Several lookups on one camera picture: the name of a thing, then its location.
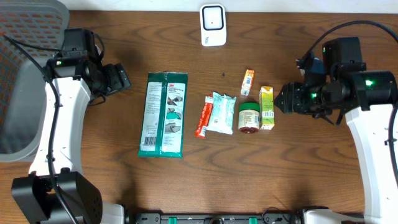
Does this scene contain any green juice carton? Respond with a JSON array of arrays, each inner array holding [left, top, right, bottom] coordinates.
[[259, 86, 275, 130]]

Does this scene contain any green lid spice jar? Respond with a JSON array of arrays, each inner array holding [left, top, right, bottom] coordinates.
[[238, 102, 260, 134]]

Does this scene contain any orange tissue packet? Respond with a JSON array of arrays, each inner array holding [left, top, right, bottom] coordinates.
[[241, 69, 254, 96]]

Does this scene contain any white teal snack packet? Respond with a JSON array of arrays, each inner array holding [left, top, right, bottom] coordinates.
[[206, 92, 237, 135]]

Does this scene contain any green white barcode packet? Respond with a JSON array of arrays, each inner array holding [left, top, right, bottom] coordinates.
[[137, 72, 188, 158]]

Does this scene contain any red white snack packet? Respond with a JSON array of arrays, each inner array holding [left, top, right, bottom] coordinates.
[[195, 95, 213, 139]]

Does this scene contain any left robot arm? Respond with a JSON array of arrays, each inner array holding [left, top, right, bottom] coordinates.
[[11, 58, 135, 223]]

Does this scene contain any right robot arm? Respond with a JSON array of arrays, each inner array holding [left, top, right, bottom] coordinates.
[[274, 70, 397, 223]]

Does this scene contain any white barcode scanner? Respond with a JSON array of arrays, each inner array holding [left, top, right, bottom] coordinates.
[[200, 4, 227, 47]]

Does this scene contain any grey plastic mesh basket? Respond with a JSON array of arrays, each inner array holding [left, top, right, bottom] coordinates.
[[1, 0, 70, 162]]

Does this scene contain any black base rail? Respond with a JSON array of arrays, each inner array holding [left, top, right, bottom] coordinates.
[[128, 211, 302, 224]]

